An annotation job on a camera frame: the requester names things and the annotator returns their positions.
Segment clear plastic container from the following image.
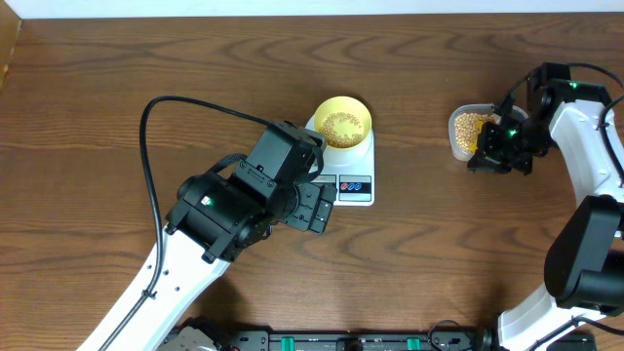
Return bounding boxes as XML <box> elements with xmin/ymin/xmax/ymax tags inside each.
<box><xmin>448</xmin><ymin>103</ymin><xmax>528</xmax><ymax>162</ymax></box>

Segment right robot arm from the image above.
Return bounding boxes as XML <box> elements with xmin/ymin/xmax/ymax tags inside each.
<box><xmin>467</xmin><ymin>62</ymin><xmax>623</xmax><ymax>350</ymax></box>

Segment pile of soybeans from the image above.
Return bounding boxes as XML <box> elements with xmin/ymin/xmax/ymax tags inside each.
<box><xmin>454</xmin><ymin>112</ymin><xmax>495</xmax><ymax>152</ymax></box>

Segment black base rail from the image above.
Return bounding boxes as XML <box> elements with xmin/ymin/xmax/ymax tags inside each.
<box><xmin>165</xmin><ymin>331</ymin><xmax>599</xmax><ymax>351</ymax></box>

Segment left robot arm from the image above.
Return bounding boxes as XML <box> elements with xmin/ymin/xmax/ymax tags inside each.
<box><xmin>80</xmin><ymin>164</ymin><xmax>337</xmax><ymax>350</ymax></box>

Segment soybeans in bowl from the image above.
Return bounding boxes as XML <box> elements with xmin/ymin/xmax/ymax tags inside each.
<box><xmin>320</xmin><ymin>112</ymin><xmax>365</xmax><ymax>148</ymax></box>

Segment white digital kitchen scale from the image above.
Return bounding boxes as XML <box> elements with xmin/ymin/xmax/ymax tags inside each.
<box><xmin>306</xmin><ymin>116</ymin><xmax>375</xmax><ymax>207</ymax></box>

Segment yellow plastic measuring scoop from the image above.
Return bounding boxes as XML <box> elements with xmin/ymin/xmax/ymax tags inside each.
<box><xmin>470</xmin><ymin>121</ymin><xmax>486</xmax><ymax>153</ymax></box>

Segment yellow plastic bowl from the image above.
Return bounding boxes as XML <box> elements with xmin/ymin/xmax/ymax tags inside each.
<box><xmin>312</xmin><ymin>97</ymin><xmax>372</xmax><ymax>150</ymax></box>

